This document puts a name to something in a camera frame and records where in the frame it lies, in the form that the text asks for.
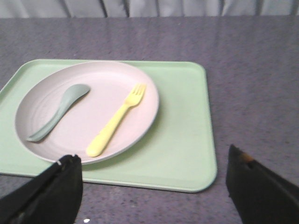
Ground light green serving tray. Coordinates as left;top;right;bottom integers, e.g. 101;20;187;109
0;59;217;192

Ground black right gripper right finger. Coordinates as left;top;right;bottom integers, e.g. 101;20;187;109
226;145;299;224

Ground white round plate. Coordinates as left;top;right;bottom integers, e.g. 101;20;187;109
15;61;159;164

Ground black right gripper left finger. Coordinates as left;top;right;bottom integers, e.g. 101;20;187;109
0;155;83;224

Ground yellow plastic fork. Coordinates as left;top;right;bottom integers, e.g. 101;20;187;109
86;84;146;157

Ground white curtain backdrop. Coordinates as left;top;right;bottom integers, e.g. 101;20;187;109
0;0;299;18

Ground green plastic knife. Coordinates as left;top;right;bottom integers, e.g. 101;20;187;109
26;84;91;142

